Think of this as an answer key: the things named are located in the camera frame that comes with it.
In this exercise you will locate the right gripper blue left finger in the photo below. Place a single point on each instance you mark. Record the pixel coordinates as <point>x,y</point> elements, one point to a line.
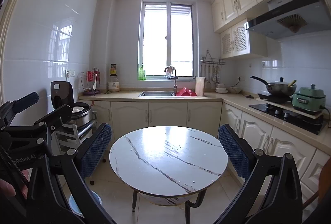
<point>91,151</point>

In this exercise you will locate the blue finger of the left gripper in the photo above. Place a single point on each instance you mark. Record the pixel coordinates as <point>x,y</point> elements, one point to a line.
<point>25,102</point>
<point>56,118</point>

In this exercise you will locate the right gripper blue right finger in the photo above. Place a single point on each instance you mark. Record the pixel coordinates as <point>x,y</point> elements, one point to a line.
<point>238,150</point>

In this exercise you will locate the light blue trash bucket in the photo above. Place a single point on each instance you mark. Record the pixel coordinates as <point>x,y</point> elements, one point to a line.
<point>76,208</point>

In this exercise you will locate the steel kitchen sink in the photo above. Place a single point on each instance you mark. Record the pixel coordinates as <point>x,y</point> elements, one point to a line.
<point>156,94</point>

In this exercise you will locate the person left hand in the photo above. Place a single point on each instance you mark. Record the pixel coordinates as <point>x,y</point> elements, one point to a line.
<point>9,191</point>

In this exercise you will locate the black rice cooker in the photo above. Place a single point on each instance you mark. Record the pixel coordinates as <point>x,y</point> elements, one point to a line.
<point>62,94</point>

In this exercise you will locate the white rolling storage cart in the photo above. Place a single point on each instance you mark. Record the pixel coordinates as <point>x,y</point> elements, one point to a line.
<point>69,135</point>

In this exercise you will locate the cream lower cabinets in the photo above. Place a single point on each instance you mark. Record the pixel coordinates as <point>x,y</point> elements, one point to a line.
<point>126,112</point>

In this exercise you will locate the large glass jar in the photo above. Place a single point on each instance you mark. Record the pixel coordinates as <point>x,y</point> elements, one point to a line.
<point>114,83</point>

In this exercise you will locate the stacked white bowls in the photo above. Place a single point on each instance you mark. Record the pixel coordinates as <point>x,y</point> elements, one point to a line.
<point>221,88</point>

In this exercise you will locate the dark round table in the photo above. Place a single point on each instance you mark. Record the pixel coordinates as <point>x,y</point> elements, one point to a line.
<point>170,165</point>

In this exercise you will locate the black wok with lid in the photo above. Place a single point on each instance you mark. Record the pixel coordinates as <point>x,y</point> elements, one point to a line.
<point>279,88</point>

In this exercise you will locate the black gas stove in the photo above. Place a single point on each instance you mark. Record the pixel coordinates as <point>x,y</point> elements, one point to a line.
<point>281,108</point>

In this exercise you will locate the wooden cutting board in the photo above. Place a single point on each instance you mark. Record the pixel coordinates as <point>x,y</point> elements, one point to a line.
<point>199,86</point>

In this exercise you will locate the red plastic basin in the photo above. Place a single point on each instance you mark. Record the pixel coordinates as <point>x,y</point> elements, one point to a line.
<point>185,92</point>

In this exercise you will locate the green dish soap bottle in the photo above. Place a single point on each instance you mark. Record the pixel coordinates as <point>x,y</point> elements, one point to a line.
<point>142,74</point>

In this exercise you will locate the green electric cooker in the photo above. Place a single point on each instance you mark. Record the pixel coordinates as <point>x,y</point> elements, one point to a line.
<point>309,99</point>

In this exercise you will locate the chrome faucet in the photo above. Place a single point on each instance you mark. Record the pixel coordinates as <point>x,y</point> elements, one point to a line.
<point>172,79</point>

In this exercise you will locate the window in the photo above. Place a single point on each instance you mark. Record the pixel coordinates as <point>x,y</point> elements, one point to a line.
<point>167,41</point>

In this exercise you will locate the range hood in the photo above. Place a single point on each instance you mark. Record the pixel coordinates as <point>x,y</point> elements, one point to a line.
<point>297,17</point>

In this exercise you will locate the wall power outlet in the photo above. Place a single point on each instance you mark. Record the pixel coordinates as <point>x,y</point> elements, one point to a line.
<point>69,73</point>

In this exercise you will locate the wire utensil rack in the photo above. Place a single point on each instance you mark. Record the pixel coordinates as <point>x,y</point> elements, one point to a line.
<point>90,81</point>

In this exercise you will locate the hanging utensil rail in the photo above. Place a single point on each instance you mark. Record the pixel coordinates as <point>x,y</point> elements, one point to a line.
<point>210,69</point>

